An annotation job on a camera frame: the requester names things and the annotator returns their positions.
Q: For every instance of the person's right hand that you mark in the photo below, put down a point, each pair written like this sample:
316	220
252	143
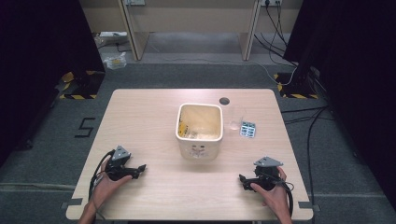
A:
278	199

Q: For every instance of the striped black stand base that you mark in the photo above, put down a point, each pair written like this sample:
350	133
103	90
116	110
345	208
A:
84	85
295	88

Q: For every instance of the white square bin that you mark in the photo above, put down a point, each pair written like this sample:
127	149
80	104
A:
199	146

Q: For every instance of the clear plastic cup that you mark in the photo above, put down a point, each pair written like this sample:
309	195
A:
235	119

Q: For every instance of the black curtain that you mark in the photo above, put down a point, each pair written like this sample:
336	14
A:
358	77
40	62

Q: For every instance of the white power strip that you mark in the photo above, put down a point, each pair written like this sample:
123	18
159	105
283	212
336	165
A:
112	34

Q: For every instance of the light wooden desk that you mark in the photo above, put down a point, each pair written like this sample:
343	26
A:
193	18

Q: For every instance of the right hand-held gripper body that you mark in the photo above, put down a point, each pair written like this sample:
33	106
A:
267	175

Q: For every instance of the blue pill blister pack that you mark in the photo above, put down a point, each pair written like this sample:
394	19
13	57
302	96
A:
247	129

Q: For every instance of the person's left hand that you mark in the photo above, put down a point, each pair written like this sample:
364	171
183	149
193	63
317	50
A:
104	188

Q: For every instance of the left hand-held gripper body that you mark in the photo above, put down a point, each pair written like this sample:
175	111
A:
117	169

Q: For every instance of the white wall socket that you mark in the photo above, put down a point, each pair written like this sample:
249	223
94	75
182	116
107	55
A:
271	2

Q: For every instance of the clear plastic bag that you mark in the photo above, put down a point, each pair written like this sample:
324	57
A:
115	61

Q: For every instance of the dark round table grommet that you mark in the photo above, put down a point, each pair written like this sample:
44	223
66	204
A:
224	101

